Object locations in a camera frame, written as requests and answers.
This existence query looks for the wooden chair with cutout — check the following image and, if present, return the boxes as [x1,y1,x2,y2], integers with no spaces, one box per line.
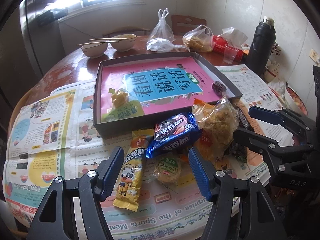
[171,15,207,35]

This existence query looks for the blue oreo-style cookie packet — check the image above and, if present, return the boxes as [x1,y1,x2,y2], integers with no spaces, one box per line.
[145,112,202,159]

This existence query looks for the yellow cow milk stick packet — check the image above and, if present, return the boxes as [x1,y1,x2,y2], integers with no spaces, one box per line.
[113,129,154,212]

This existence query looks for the grey refrigerator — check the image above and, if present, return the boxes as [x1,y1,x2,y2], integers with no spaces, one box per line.
[19,0,68,79]

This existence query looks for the crumpled clear plastic bag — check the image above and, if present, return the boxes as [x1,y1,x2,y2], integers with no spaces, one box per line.
[146,38,190,53]

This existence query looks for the dark red flower bouquet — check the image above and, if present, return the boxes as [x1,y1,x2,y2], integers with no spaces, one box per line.
[270,42,281,56]

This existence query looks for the small yellow snack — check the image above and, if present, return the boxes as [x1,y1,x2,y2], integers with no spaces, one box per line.
[111,88,130,109]

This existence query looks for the left beige ceramic bowl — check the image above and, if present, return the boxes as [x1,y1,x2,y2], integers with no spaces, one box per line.
[81,43,108,59]

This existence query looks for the right beige ceramic bowl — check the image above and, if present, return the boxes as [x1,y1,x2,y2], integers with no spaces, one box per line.
[111,34,137,52]

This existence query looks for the white food bowl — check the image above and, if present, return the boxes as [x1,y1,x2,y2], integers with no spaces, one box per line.
[285,86,308,115]

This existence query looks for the curved wooden chair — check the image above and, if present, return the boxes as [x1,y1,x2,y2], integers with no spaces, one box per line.
[102,26,151,37]

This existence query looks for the orange rice cracker packet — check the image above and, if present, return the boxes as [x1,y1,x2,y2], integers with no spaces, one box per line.
[192,96,239,161]

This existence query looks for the green label round pastry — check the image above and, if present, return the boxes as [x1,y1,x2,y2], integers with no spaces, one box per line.
[153,155,182,184]

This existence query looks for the chopsticks on right bowl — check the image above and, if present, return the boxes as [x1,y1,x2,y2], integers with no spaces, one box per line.
[88,37,129,42]

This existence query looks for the clear plastic cup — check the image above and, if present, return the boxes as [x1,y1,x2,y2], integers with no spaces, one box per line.
[223,44,239,64]

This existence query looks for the left newspaper sheet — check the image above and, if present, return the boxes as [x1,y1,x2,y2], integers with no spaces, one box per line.
[3,81,212,239]

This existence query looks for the pink Chinese workbook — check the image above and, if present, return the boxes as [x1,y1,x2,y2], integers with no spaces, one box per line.
[100,57,221,121]

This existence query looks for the right newspaper sheet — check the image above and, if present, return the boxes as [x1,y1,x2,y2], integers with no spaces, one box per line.
[213,64,294,185]

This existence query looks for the dark brown candy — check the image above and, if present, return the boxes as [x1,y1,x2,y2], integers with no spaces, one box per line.
[212,81,227,96]

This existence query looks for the chopsticks on left bowl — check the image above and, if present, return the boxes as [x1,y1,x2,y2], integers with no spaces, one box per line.
[77,40,119,46]

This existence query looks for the beige ceramic bowl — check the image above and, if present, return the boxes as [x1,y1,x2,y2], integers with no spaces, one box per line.
[81,43,108,59]
[111,34,137,52]

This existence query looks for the black thermos bottle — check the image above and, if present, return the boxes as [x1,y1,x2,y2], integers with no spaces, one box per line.
[245,16,276,76]

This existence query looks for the rabbit figurine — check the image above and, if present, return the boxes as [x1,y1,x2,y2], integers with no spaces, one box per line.
[264,60,280,83]

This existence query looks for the tied clear plastic bag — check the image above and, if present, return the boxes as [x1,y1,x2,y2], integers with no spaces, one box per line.
[148,8,175,42]

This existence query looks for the chopsticks on bowl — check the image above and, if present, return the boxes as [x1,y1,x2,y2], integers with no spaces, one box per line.
[77,40,119,46]
[88,37,129,42]

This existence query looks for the dark chocolate bar packet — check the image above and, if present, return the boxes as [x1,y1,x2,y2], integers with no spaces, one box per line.
[224,107,254,163]

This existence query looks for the dark shallow cardboard box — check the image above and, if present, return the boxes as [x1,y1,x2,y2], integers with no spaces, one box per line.
[93,52,242,139]

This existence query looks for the newspaper sheet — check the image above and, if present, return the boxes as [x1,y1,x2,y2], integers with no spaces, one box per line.
[3,81,212,239]
[213,64,294,185]

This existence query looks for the plastic bag of fried snacks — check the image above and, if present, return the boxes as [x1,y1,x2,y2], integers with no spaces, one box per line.
[182,24,213,53]

